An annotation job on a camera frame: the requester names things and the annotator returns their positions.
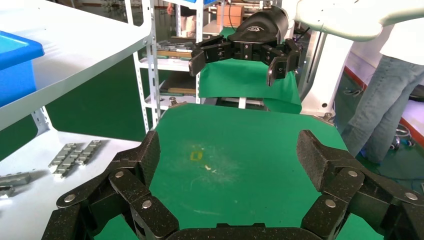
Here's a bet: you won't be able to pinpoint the blue plastic bin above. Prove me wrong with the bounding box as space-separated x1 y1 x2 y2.
0 30 46 109

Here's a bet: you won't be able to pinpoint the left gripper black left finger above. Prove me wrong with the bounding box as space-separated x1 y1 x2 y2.
41 130 180 240

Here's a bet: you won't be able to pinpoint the metal table corner bracket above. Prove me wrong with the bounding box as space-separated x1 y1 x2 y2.
167 96 188 110
312 112 336 126

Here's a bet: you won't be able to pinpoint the floor cable bundle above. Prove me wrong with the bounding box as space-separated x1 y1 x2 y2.
342 87 366 98

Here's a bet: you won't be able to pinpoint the stacked parts on rack shelf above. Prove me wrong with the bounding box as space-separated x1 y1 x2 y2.
155 37 197 61

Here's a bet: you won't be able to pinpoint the person in blue jeans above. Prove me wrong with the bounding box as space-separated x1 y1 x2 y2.
341 18 424 165

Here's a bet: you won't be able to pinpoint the white perforated storage rack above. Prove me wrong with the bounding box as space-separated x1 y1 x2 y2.
124 0 220 133

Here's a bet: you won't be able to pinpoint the brown cardboard box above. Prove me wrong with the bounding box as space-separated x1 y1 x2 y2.
215 4 245 28

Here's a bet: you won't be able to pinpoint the white metal shelf rack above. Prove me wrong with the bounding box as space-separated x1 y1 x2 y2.
0 0 157 240

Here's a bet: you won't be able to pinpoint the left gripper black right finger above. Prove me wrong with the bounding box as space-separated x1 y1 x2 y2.
296 129 424 240

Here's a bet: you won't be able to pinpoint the person in dark top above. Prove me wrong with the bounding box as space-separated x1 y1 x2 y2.
166 1 198 38

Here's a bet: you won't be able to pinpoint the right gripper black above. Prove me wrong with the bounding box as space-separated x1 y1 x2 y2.
188 5 303 87

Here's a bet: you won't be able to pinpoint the flat grey metal piece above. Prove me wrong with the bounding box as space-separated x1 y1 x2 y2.
0 171 32 187

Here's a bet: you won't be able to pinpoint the grey toothed metal strip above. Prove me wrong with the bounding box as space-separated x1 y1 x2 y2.
52 149 84 180
75 139 102 166
48 142 78 173

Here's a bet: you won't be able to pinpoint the white robot torso column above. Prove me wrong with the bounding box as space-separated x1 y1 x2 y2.
299 30 355 120

